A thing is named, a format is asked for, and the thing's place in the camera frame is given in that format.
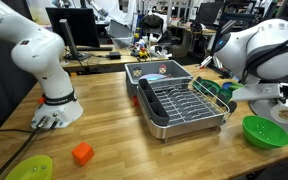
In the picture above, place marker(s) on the lime green bowl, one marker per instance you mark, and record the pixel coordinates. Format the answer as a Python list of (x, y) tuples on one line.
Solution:
[(39, 167)]

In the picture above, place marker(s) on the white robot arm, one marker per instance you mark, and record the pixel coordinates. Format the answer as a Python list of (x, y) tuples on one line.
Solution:
[(257, 53)]

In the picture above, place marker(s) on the black computer monitor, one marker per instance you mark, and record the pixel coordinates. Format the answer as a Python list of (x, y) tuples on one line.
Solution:
[(77, 27)]

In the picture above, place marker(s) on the green plastic bowl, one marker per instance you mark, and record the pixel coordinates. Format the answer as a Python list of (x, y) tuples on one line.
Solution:
[(264, 133)]

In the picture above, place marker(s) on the green cucumber on plate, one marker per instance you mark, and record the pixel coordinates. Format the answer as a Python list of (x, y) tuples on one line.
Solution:
[(235, 86)]

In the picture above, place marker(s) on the nuts in mug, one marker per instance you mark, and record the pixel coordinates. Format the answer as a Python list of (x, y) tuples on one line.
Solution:
[(283, 114)]

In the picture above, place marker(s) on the dish drying rack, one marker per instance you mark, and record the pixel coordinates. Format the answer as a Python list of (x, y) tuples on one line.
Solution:
[(176, 107)]

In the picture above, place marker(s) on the dark green plate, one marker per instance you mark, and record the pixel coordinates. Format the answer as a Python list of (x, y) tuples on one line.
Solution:
[(206, 86)]

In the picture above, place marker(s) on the grey plastic bin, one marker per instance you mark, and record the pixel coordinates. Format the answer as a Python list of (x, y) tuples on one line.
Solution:
[(166, 69)]

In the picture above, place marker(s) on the white mug cup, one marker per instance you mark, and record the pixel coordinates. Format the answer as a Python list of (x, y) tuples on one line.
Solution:
[(275, 110)]

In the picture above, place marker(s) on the grey round tray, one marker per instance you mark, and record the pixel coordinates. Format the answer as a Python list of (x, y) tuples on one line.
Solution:
[(263, 107)]

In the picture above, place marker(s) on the orange cube block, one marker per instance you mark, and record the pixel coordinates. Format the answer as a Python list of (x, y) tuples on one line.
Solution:
[(82, 153)]

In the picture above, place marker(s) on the blue plate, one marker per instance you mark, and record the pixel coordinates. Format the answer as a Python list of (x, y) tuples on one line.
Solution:
[(227, 85)]

